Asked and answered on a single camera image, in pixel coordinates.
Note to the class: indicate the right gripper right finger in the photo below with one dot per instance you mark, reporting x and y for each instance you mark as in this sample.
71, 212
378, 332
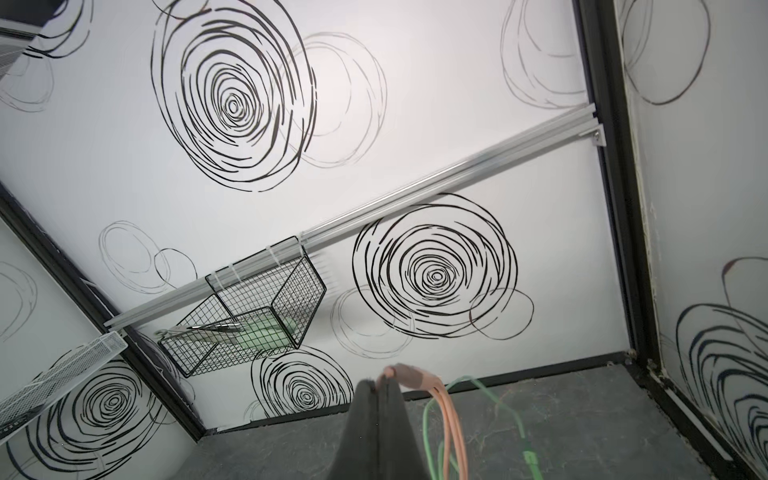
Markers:
398, 456

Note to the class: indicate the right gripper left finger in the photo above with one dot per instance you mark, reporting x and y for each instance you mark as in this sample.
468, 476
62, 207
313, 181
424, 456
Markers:
357, 453

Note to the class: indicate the green cloth in basket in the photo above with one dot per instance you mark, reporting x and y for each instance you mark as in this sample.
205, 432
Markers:
265, 333

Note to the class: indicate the metal tongs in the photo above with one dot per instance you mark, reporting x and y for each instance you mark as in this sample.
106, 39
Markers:
219, 328

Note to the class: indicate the black wire basket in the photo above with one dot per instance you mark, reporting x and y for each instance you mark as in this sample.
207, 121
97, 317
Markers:
292, 289

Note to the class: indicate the white wire shelf basket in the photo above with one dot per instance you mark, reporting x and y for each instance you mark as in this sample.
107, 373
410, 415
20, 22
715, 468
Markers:
73, 368

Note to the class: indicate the aluminium wall rail back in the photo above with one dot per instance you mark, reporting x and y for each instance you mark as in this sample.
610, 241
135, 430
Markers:
576, 124

